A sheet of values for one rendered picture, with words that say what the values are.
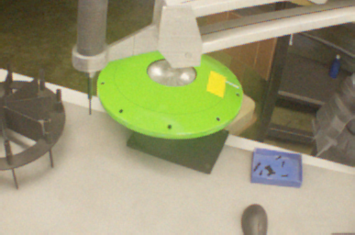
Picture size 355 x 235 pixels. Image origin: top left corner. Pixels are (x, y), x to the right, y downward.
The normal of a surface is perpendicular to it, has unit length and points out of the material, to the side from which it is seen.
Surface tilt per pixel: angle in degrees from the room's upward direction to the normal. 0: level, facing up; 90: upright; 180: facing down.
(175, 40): 90
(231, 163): 0
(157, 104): 17
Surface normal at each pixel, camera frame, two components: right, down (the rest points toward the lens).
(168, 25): 0.17, 0.62
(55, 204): 0.10, -0.78
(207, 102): 0.29, -0.59
